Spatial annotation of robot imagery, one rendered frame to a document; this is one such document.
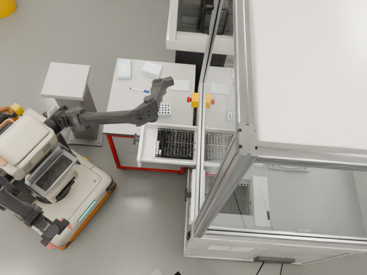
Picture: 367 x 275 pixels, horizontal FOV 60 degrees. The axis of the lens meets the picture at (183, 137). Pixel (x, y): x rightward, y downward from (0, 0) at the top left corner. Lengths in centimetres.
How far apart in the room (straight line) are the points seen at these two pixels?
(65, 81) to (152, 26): 163
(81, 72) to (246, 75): 174
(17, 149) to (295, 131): 112
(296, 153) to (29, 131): 112
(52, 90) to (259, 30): 169
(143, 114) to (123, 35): 236
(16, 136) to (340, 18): 127
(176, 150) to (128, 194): 94
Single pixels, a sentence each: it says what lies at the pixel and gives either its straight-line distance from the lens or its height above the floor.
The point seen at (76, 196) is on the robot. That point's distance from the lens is 249.
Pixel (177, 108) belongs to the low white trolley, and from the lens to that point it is 217.
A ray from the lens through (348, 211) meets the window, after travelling 123.
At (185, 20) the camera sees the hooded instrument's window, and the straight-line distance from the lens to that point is 224.
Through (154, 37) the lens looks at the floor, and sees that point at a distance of 363.
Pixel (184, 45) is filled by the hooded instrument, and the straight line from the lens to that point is 237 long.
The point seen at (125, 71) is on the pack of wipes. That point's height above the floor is 80.
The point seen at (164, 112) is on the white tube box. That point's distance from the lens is 211.
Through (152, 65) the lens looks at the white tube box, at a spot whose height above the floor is 81.
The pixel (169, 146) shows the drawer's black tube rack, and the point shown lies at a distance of 188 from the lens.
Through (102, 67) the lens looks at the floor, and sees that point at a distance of 340.
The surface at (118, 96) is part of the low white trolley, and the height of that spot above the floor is 76.
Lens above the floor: 260
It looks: 63 degrees down
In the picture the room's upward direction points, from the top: 8 degrees clockwise
